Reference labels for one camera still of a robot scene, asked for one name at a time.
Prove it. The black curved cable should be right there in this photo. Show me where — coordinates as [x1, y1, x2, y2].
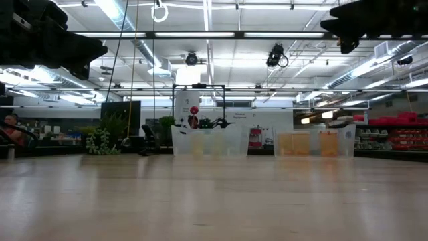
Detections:
[0, 120, 39, 158]

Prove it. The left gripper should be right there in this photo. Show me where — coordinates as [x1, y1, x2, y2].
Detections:
[33, 0, 108, 80]

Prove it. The thin hanging cable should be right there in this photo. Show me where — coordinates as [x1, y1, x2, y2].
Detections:
[152, 0, 156, 125]

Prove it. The black hanging camera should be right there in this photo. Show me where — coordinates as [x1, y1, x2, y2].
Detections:
[265, 42, 290, 70]

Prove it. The red canister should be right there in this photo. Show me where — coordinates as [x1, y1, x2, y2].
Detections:
[249, 126, 263, 149]

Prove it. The green artificial plant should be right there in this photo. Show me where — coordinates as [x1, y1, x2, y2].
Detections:
[85, 112, 130, 156]

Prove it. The yellow hanging cable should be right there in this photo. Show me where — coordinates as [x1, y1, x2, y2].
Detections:
[125, 0, 140, 148]

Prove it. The person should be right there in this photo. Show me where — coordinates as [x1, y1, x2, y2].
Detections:
[0, 113, 27, 148]

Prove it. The black hanging cable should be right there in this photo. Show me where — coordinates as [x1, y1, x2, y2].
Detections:
[105, 0, 130, 103]

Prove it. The white partition wall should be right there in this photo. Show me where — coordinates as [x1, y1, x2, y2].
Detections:
[199, 109, 295, 148]

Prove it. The shelf with red bins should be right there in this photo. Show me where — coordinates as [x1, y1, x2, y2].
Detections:
[353, 112, 428, 151]

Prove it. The round black ceiling device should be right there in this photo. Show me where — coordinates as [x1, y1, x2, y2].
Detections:
[185, 51, 199, 67]

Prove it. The green potted plant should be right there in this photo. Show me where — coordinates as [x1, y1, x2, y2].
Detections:
[158, 116, 176, 137]

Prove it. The white sign board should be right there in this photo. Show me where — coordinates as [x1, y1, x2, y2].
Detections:
[174, 90, 201, 128]

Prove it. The clear plastic bin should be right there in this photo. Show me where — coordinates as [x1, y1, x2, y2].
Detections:
[272, 123, 357, 158]
[171, 124, 251, 157]

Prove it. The black background device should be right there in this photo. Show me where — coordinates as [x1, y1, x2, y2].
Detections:
[199, 116, 236, 130]

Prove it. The black crossbar with lights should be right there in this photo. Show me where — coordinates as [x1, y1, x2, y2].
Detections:
[72, 31, 428, 41]

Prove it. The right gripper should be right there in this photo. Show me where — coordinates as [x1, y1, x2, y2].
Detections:
[320, 0, 402, 54]

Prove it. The black monitor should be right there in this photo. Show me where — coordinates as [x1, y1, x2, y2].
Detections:
[100, 100, 142, 137]

